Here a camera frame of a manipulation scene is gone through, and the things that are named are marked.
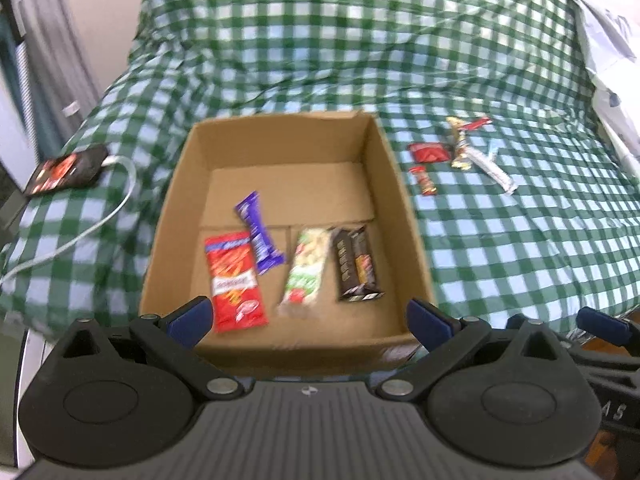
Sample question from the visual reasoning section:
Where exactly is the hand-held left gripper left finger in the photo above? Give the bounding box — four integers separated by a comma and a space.
56, 296, 256, 402

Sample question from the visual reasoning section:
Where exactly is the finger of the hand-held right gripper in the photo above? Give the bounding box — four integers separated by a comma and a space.
572, 307, 640, 368

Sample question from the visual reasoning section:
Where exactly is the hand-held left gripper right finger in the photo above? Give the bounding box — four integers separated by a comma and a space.
375, 299, 571, 402

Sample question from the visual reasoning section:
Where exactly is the large red snack packet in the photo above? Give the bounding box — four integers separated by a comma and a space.
204, 231, 268, 333

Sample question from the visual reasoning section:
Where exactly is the dark brown chocolate bar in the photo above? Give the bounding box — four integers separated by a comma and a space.
331, 225, 386, 303

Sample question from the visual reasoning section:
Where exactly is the purple chocolate bar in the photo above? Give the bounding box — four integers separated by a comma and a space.
235, 191, 286, 276

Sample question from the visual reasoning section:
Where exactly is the white green peanut packet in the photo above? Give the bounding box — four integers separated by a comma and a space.
277, 227, 333, 317

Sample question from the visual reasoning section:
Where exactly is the small red yellow candy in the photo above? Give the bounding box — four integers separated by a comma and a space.
410, 165, 438, 196

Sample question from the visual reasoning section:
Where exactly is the silver bar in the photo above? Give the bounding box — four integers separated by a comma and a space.
467, 152, 518, 196

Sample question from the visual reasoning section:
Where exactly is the brown cardboard box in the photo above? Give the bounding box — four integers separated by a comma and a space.
139, 110, 440, 378

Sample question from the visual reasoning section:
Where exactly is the square red snack packet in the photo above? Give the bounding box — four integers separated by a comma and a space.
408, 142, 449, 164

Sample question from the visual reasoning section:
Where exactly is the gold candy bar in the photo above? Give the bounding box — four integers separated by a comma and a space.
446, 116, 473, 171

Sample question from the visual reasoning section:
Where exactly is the black smartphone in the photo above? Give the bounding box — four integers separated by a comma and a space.
24, 144, 110, 197

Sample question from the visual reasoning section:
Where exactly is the white printed cloth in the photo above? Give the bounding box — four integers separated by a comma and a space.
530, 0, 640, 176

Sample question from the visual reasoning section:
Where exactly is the green checkered blanket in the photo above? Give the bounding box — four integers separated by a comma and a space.
0, 0, 640, 341

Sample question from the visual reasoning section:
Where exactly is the white charging cable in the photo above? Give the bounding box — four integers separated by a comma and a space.
0, 155, 138, 286

